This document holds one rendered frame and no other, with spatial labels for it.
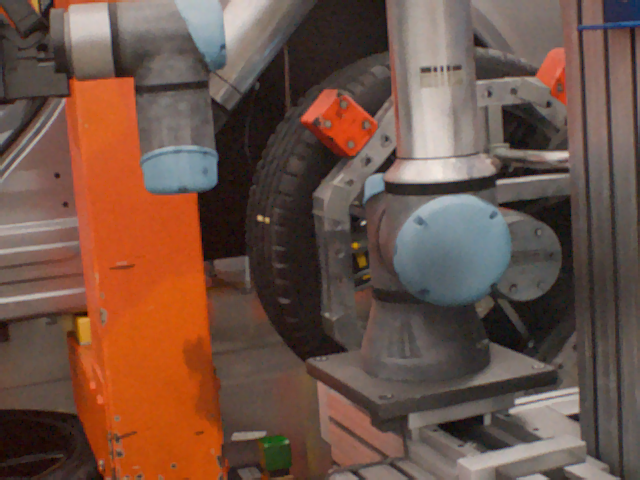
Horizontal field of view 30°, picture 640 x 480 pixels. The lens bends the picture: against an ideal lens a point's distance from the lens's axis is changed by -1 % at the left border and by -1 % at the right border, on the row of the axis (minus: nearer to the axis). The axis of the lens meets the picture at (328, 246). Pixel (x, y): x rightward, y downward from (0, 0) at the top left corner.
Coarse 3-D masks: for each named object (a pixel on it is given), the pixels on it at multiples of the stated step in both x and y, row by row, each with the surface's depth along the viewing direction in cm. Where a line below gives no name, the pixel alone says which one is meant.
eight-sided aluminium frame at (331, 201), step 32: (480, 96) 192; (512, 96) 194; (544, 96) 195; (384, 128) 188; (544, 128) 201; (352, 160) 187; (320, 192) 189; (352, 192) 187; (320, 224) 191; (320, 256) 192; (320, 288) 194; (352, 288) 190; (352, 320) 190; (544, 352) 207; (576, 352) 204
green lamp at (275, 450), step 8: (264, 440) 166; (272, 440) 166; (280, 440) 166; (288, 440) 166; (264, 448) 164; (272, 448) 164; (280, 448) 165; (288, 448) 165; (264, 456) 165; (272, 456) 165; (280, 456) 165; (288, 456) 165; (264, 464) 165; (272, 464) 165; (280, 464) 165; (288, 464) 166
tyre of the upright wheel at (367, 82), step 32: (352, 64) 213; (384, 64) 198; (480, 64) 200; (512, 64) 202; (352, 96) 194; (384, 96) 196; (288, 128) 206; (288, 160) 197; (320, 160) 194; (256, 192) 209; (288, 192) 193; (256, 224) 207; (288, 224) 194; (256, 256) 208; (288, 256) 194; (256, 288) 215; (288, 288) 195; (288, 320) 198; (320, 320) 197; (320, 352) 198
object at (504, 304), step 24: (504, 120) 214; (528, 120) 205; (504, 168) 207; (360, 216) 200; (552, 216) 222; (360, 288) 201; (552, 288) 218; (504, 312) 210; (528, 312) 221; (552, 312) 214; (504, 336) 220; (528, 336) 212
